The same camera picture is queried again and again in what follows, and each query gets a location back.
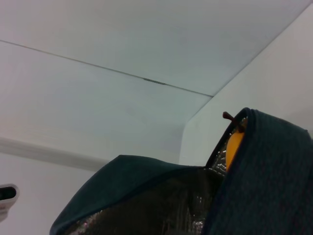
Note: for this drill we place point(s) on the dark teal insulated lunch bag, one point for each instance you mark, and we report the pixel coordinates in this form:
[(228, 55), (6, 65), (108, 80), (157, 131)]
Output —
[(269, 183)]

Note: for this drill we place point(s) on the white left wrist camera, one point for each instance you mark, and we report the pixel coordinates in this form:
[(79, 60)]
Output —
[(7, 193)]

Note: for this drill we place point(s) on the orange yellow toy pear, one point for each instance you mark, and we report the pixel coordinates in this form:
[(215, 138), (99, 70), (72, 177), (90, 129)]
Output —
[(233, 151)]

